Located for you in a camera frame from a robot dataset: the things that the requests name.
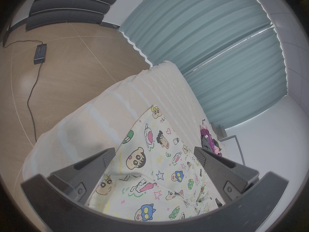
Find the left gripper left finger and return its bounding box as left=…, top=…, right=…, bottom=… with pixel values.
left=47, top=147, right=116, bottom=204

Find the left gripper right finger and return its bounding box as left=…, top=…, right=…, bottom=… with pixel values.
left=194, top=146, right=260, bottom=205

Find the white printed pyjama top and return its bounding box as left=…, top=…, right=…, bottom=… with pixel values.
left=87, top=105, right=226, bottom=223

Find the bed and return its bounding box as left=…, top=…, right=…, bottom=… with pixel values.
left=22, top=60, right=247, bottom=223

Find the dark grey garment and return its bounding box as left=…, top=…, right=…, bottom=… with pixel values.
left=201, top=135, right=211, bottom=152

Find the grey bedside table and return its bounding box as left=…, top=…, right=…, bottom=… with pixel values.
left=210, top=122, right=229, bottom=140

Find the purple satin garment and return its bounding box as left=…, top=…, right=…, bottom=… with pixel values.
left=199, top=126, right=222, bottom=157

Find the blue-green curtain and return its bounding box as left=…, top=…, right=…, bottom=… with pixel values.
left=119, top=0, right=274, bottom=75
left=183, top=26, right=289, bottom=130

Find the black power adapter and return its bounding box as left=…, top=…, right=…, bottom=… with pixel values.
left=33, top=44, right=47, bottom=65

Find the black chest of drawers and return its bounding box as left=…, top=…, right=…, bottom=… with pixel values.
left=25, top=0, right=118, bottom=31

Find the black cable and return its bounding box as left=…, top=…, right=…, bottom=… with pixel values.
left=27, top=62, right=44, bottom=144
left=3, top=39, right=43, bottom=48

